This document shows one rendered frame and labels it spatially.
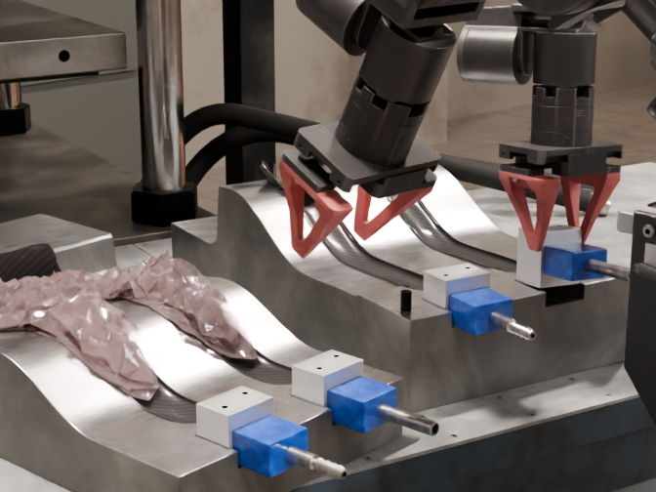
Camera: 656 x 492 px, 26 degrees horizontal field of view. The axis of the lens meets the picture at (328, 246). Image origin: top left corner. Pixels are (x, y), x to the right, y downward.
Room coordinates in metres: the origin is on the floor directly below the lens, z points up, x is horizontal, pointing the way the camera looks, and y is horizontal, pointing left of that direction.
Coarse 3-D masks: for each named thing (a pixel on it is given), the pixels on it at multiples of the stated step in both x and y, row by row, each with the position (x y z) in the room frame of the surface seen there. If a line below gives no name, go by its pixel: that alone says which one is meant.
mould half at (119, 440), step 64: (64, 256) 1.34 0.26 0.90; (256, 320) 1.22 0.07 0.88; (0, 384) 1.09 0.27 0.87; (64, 384) 1.07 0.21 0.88; (192, 384) 1.11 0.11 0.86; (256, 384) 1.12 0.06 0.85; (0, 448) 1.09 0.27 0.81; (64, 448) 1.03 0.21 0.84; (128, 448) 0.99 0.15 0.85; (192, 448) 0.99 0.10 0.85; (320, 448) 1.06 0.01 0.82
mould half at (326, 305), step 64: (256, 192) 1.47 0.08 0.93; (448, 192) 1.54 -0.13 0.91; (192, 256) 1.56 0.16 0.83; (256, 256) 1.43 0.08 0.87; (320, 256) 1.39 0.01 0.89; (384, 256) 1.40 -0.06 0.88; (448, 256) 1.40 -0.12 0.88; (512, 256) 1.39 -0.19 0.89; (320, 320) 1.32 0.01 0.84; (384, 320) 1.22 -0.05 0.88; (448, 320) 1.20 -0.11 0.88; (576, 320) 1.28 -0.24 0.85; (448, 384) 1.20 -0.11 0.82; (512, 384) 1.24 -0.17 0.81
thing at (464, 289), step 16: (432, 272) 1.24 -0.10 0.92; (448, 272) 1.24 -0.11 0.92; (464, 272) 1.24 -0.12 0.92; (480, 272) 1.24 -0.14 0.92; (432, 288) 1.23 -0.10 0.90; (448, 288) 1.21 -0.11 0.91; (464, 288) 1.22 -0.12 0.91; (480, 288) 1.23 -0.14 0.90; (432, 304) 1.23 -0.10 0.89; (448, 304) 1.21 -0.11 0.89; (464, 304) 1.19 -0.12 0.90; (480, 304) 1.19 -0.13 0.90; (496, 304) 1.19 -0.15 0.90; (464, 320) 1.19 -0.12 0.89; (480, 320) 1.18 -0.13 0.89; (496, 320) 1.18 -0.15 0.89; (512, 320) 1.17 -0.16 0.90; (528, 336) 1.14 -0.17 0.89
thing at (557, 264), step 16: (560, 224) 1.33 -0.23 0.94; (560, 240) 1.29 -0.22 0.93; (576, 240) 1.30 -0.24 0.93; (528, 256) 1.29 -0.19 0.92; (544, 256) 1.27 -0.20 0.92; (560, 256) 1.25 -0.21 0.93; (576, 256) 1.24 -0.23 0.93; (592, 256) 1.25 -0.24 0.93; (528, 272) 1.28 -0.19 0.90; (544, 272) 1.27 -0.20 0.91; (560, 272) 1.25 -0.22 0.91; (576, 272) 1.24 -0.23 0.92; (592, 272) 1.25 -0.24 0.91; (608, 272) 1.22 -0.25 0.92; (624, 272) 1.20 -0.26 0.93
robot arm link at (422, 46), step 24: (360, 24) 1.03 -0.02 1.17; (384, 24) 1.01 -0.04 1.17; (384, 48) 1.00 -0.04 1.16; (408, 48) 0.99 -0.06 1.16; (432, 48) 0.99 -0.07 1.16; (360, 72) 1.03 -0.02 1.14; (384, 72) 1.00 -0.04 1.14; (408, 72) 1.00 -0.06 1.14; (432, 72) 1.00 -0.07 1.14; (384, 96) 1.01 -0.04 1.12; (408, 96) 1.01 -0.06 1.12; (432, 96) 1.03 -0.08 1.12
